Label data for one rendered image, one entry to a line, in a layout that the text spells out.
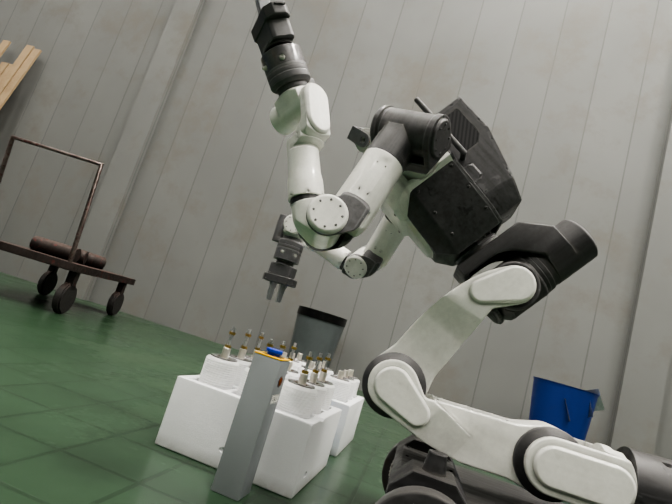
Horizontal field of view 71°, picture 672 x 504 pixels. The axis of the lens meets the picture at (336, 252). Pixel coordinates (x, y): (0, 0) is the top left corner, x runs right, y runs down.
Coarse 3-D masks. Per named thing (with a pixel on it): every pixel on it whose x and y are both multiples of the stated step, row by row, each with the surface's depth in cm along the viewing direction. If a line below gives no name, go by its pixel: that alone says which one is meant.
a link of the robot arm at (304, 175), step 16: (288, 160) 94; (304, 160) 92; (288, 176) 93; (304, 176) 90; (320, 176) 93; (288, 192) 92; (304, 192) 89; (320, 192) 91; (304, 208) 88; (304, 224) 88; (304, 240) 96; (320, 240) 90; (336, 240) 93
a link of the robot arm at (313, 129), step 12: (312, 84) 94; (300, 96) 93; (312, 96) 93; (324, 96) 96; (300, 108) 93; (312, 108) 92; (324, 108) 95; (300, 120) 92; (312, 120) 91; (324, 120) 94; (300, 132) 92; (312, 132) 92; (324, 132) 94; (288, 144) 94; (300, 144) 93; (312, 144) 93
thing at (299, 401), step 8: (288, 384) 122; (288, 392) 121; (296, 392) 120; (304, 392) 121; (312, 392) 122; (280, 400) 122; (288, 400) 120; (296, 400) 120; (304, 400) 121; (312, 400) 122; (280, 408) 121; (288, 408) 120; (296, 408) 120; (304, 408) 120; (312, 408) 123; (304, 416) 121
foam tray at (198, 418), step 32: (192, 384) 123; (192, 416) 121; (224, 416) 120; (288, 416) 117; (320, 416) 128; (192, 448) 119; (288, 448) 115; (320, 448) 132; (256, 480) 115; (288, 480) 113
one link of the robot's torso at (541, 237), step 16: (528, 224) 107; (560, 224) 110; (576, 224) 107; (496, 240) 107; (512, 240) 107; (528, 240) 106; (544, 240) 106; (560, 240) 105; (576, 240) 105; (592, 240) 105; (480, 256) 107; (496, 256) 118; (528, 256) 107; (544, 256) 106; (560, 256) 105; (576, 256) 105; (592, 256) 107; (464, 272) 107; (544, 272) 105; (560, 272) 106; (496, 320) 108
